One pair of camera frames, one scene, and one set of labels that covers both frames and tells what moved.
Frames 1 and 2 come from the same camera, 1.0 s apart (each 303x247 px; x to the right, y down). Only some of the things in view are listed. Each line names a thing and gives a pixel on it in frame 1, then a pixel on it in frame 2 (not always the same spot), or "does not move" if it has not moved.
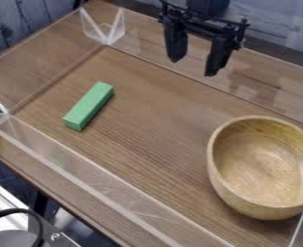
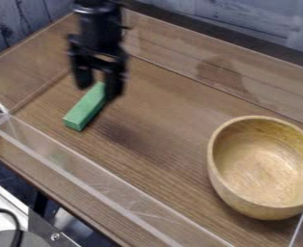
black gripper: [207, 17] to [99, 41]
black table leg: [40, 203] does not move
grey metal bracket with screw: [53, 237] does not move
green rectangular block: [87, 108] does not move
